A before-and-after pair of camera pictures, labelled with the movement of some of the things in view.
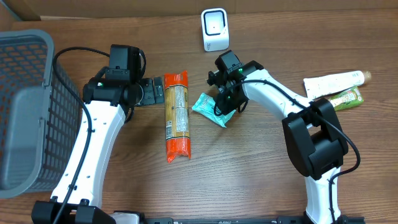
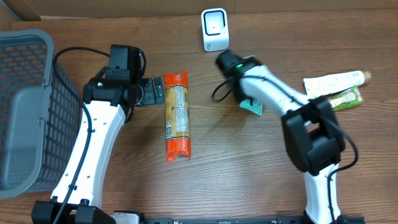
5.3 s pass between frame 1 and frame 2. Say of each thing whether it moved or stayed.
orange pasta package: stayed
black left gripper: stayed
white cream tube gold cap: stayed
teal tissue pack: moved
